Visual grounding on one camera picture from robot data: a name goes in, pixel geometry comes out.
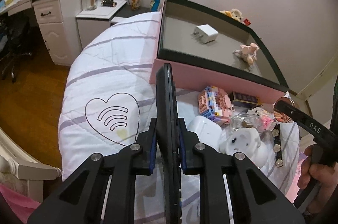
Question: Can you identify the white earbuds case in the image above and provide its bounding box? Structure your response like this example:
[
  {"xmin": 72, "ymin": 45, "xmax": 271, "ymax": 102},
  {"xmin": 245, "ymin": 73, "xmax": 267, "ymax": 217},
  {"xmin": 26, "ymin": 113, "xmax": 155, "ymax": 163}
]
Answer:
[{"xmin": 187, "ymin": 115, "xmax": 222, "ymax": 151}]

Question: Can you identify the person's right hand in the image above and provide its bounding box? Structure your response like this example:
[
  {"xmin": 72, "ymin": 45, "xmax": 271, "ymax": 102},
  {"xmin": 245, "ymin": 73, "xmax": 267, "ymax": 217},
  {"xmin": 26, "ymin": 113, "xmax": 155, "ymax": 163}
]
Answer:
[{"xmin": 297, "ymin": 145, "xmax": 338, "ymax": 215}]

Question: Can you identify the clear glass jar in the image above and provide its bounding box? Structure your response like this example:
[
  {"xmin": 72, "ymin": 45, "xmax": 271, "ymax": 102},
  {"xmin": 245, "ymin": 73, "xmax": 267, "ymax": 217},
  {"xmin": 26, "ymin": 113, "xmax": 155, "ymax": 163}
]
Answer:
[{"xmin": 230, "ymin": 114, "xmax": 261, "ymax": 133}]

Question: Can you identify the blue yellow rectangular box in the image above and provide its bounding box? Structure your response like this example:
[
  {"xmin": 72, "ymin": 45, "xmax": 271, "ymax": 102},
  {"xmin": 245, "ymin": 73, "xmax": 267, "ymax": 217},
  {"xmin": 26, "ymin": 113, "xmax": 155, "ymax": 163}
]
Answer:
[{"xmin": 229, "ymin": 92, "xmax": 262, "ymax": 109}]

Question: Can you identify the pink pig doll figurine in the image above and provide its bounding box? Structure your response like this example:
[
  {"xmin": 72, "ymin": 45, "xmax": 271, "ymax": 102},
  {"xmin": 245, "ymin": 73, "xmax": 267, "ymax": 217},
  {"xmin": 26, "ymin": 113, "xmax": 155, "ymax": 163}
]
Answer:
[{"xmin": 233, "ymin": 43, "xmax": 259, "ymax": 68}]

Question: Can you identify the yellow plush toy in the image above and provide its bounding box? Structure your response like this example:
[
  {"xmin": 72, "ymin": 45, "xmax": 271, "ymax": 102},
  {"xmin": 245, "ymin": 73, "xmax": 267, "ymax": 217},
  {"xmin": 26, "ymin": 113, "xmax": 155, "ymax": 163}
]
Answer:
[{"xmin": 221, "ymin": 8, "xmax": 243, "ymax": 22}]

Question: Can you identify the rose gold metal cylinder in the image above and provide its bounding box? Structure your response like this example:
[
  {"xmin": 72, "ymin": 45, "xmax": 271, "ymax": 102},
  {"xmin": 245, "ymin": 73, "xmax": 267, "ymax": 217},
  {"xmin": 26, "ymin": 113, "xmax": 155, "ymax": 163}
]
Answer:
[{"xmin": 273, "ymin": 96, "xmax": 296, "ymax": 123}]

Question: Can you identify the blue white snack bag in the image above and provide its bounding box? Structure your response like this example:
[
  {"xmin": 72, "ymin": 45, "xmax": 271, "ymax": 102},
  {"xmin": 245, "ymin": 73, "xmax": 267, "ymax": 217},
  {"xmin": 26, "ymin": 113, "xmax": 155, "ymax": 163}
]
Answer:
[{"xmin": 150, "ymin": 0, "xmax": 161, "ymax": 12}]

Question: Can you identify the black jewelled hair clip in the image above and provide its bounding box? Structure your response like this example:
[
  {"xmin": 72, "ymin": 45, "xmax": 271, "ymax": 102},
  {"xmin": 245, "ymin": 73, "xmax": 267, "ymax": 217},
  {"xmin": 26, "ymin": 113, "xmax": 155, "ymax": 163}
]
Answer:
[{"xmin": 271, "ymin": 124, "xmax": 283, "ymax": 168}]

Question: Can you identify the pink white brick toy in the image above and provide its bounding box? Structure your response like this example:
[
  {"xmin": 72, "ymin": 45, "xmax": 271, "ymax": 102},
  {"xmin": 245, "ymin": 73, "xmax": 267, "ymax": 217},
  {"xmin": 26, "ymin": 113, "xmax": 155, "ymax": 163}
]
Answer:
[{"xmin": 247, "ymin": 107, "xmax": 277, "ymax": 133}]

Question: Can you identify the green pink storage box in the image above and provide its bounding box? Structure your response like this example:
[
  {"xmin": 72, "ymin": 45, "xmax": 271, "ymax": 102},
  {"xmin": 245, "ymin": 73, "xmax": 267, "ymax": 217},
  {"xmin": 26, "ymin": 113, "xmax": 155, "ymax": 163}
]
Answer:
[{"xmin": 150, "ymin": 0, "xmax": 290, "ymax": 104}]

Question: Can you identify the pastel brick block toy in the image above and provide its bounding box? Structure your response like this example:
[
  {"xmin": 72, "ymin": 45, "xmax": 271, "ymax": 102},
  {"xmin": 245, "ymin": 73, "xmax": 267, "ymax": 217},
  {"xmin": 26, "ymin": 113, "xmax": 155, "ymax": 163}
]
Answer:
[{"xmin": 198, "ymin": 86, "xmax": 234, "ymax": 125}]

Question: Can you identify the white desk with drawers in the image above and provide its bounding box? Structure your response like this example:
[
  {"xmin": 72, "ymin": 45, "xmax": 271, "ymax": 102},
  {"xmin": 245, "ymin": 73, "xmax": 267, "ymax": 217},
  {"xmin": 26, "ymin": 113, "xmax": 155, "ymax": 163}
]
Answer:
[{"xmin": 1, "ymin": 0, "xmax": 86, "ymax": 66}]

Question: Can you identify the white USB charger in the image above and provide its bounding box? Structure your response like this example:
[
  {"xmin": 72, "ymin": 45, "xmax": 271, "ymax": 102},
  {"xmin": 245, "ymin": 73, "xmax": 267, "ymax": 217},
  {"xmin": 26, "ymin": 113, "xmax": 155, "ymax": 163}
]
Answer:
[{"xmin": 192, "ymin": 24, "xmax": 219, "ymax": 44}]

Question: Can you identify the red toy basket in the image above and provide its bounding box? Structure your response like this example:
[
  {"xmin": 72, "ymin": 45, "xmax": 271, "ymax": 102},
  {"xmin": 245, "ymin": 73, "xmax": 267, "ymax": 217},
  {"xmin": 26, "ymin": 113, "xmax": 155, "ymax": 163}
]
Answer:
[{"xmin": 244, "ymin": 19, "xmax": 251, "ymax": 26}]

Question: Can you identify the low black white cabinet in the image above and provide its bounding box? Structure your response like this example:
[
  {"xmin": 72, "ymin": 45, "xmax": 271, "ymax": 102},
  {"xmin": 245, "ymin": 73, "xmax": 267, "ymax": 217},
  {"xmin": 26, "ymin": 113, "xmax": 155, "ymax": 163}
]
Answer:
[{"xmin": 110, "ymin": 4, "xmax": 150, "ymax": 25}]

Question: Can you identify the black remote control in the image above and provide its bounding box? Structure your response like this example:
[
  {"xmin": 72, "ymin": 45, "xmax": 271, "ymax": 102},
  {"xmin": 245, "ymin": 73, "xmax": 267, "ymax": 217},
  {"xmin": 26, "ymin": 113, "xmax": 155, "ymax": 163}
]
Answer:
[{"xmin": 156, "ymin": 63, "xmax": 182, "ymax": 223}]

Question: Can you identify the white bear night light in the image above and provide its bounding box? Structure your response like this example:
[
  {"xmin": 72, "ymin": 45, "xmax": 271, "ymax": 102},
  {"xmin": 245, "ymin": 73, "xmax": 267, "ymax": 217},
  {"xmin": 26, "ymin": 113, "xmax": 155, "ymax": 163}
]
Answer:
[{"xmin": 219, "ymin": 127, "xmax": 268, "ymax": 168}]

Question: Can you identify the small white side cabinet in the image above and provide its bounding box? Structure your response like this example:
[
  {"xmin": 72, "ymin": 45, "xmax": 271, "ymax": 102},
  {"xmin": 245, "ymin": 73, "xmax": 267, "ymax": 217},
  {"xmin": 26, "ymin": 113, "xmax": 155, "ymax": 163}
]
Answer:
[{"xmin": 76, "ymin": 0, "xmax": 127, "ymax": 49}]

